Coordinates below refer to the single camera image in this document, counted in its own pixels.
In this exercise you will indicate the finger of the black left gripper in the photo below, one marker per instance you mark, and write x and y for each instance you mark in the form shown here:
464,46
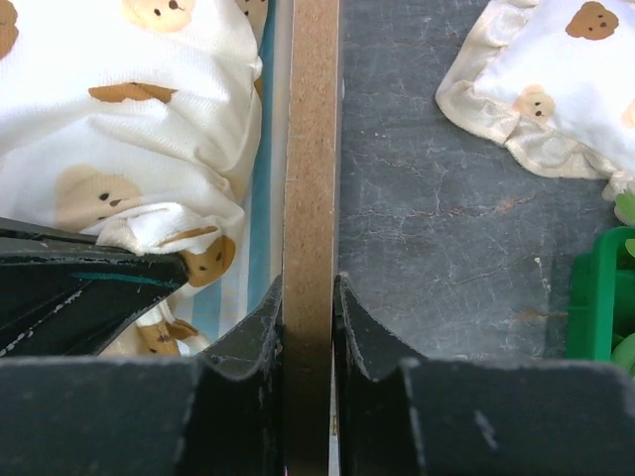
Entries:
64,295

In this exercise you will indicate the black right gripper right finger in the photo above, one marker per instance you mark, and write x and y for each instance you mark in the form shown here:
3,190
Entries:
402,413

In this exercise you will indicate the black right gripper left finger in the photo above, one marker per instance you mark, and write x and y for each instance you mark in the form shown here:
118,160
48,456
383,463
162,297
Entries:
218,413

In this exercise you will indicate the bear print cream quilt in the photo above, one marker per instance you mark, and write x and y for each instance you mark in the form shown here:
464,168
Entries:
136,122

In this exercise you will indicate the wooden pet bed frame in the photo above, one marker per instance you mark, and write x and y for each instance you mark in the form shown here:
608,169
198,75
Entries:
309,228

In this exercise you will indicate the blue white striped mattress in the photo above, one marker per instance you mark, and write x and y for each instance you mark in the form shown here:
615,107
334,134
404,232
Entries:
222,305

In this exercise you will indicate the green plastic basket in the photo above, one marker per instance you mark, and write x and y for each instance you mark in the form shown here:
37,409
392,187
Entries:
601,308

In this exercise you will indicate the green leafy vegetables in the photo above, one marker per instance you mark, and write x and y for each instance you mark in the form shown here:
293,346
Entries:
623,353

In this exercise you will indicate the bear print small pillow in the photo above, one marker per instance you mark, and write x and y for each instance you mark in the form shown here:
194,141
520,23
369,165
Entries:
553,83

